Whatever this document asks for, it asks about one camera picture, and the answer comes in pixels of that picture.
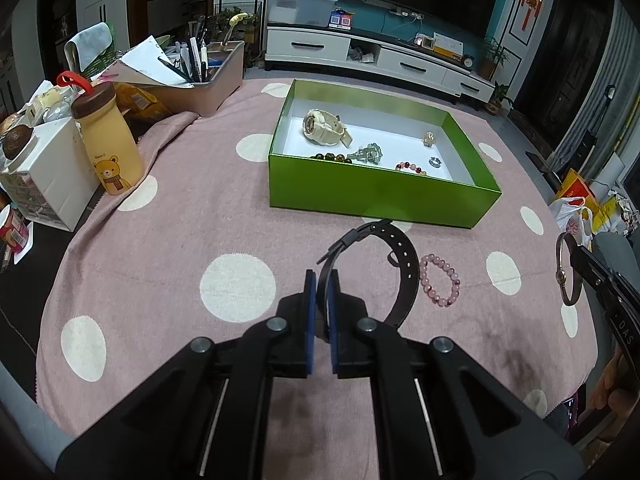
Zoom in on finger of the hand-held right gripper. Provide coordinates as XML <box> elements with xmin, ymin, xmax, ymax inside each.
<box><xmin>569</xmin><ymin>245</ymin><xmax>640</xmax><ymax>361</ymax></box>

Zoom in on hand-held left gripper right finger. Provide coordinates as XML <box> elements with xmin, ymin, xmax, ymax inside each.
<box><xmin>327</xmin><ymin>269</ymin><xmax>586</xmax><ymax>480</ymax></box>

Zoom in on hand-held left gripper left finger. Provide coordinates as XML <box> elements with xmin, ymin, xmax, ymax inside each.
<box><xmin>57</xmin><ymin>269</ymin><xmax>318</xmax><ymax>480</ymax></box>

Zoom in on metal bangle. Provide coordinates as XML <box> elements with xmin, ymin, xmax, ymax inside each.
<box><xmin>556</xmin><ymin>231</ymin><xmax>583</xmax><ymax>307</ymax></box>

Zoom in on black watch strap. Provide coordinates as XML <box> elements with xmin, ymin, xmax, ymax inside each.
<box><xmin>317</xmin><ymin>219</ymin><xmax>420</xmax><ymax>343</ymax></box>

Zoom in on green cardboard box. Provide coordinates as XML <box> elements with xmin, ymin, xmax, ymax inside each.
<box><xmin>268</xmin><ymin>78</ymin><xmax>503</xmax><ymax>230</ymax></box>

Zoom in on brown bead bracelet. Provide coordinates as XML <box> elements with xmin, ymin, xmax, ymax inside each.
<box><xmin>309</xmin><ymin>151</ymin><xmax>355</xmax><ymax>165</ymax></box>

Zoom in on silver green charm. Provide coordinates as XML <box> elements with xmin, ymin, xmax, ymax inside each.
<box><xmin>347</xmin><ymin>143</ymin><xmax>385</xmax><ymax>167</ymax></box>

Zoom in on cream wrist watch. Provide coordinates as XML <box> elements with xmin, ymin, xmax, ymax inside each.
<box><xmin>302</xmin><ymin>108</ymin><xmax>354</xmax><ymax>148</ymax></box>

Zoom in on person's right hand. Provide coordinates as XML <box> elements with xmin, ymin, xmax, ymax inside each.
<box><xmin>587</xmin><ymin>347</ymin><xmax>640</xmax><ymax>416</ymax></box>

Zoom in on grey chair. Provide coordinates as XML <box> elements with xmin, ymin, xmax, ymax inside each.
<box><xmin>580</xmin><ymin>232</ymin><xmax>640</xmax><ymax>311</ymax></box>

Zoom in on white red plastic bag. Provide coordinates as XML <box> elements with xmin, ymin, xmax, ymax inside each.
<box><xmin>549</xmin><ymin>196</ymin><xmax>595</xmax><ymax>241</ymax></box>

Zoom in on yellow red paper bag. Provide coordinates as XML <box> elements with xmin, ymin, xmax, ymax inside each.
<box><xmin>557</xmin><ymin>169</ymin><xmax>631</xmax><ymax>233</ymax></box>

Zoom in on pink polka dot tablecloth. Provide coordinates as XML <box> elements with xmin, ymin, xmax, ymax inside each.
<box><xmin>35</xmin><ymin>77</ymin><xmax>601</xmax><ymax>461</ymax></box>

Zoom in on small potted plant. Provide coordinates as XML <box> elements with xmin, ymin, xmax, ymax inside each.
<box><xmin>485</xmin><ymin>82</ymin><xmax>515</xmax><ymax>116</ymax></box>

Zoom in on dark door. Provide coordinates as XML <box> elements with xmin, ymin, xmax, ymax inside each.
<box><xmin>515</xmin><ymin>0</ymin><xmax>616</xmax><ymax>136</ymax></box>

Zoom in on pink desk organizer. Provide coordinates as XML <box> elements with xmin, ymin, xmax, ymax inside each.
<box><xmin>142</xmin><ymin>40</ymin><xmax>246</xmax><ymax>118</ymax></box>

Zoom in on tall potted plant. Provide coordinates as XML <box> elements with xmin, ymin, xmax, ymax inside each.
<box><xmin>481</xmin><ymin>35</ymin><xmax>511</xmax><ymax>81</ymax></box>

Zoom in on yellow bear bottle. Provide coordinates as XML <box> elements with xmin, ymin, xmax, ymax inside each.
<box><xmin>56</xmin><ymin>71</ymin><xmax>147</xmax><ymax>197</ymax></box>

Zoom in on white tv cabinet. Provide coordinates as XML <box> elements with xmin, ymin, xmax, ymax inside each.
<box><xmin>264</xmin><ymin>22</ymin><xmax>497</xmax><ymax>106</ymax></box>

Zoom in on orange snack packets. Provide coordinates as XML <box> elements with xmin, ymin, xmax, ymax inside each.
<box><xmin>115</xmin><ymin>84</ymin><xmax>171</xmax><ymax>123</ymax></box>

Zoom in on bunch of pens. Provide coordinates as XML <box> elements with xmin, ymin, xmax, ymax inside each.
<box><xmin>157</xmin><ymin>15</ymin><xmax>223</xmax><ymax>83</ymax></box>

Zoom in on white drawer organizer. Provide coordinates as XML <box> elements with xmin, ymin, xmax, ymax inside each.
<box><xmin>0</xmin><ymin>120</ymin><xmax>101</xmax><ymax>233</ymax></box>

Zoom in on yellow white box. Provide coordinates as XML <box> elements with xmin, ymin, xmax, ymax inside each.
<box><xmin>432</xmin><ymin>31</ymin><xmax>463</xmax><ymax>58</ymax></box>

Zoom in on white paper sheet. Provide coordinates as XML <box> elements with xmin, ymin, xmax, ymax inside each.
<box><xmin>120</xmin><ymin>35</ymin><xmax>196</xmax><ymax>88</ymax></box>

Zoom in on leafy plant in black stand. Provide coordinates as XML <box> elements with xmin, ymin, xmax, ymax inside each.
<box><xmin>214</xmin><ymin>4</ymin><xmax>263</xmax><ymax>43</ymax></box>

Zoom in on yellow-tipped stick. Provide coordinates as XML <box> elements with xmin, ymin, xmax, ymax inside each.
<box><xmin>222</xmin><ymin>12</ymin><xmax>250</xmax><ymax>47</ymax></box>

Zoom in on clear storage box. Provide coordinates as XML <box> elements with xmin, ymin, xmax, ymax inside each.
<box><xmin>265</xmin><ymin>0</ymin><xmax>337</xmax><ymax>28</ymax></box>

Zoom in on brown round object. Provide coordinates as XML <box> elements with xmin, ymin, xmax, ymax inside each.
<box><xmin>2</xmin><ymin>126</ymin><xmax>35</xmax><ymax>160</ymax></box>

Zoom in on grey cloth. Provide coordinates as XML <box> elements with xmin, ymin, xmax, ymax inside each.
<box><xmin>64</xmin><ymin>22</ymin><xmax>118</xmax><ymax>73</ymax></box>

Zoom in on pink bead bracelet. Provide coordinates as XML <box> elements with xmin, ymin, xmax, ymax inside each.
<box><xmin>419</xmin><ymin>253</ymin><xmax>462</xmax><ymax>308</ymax></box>

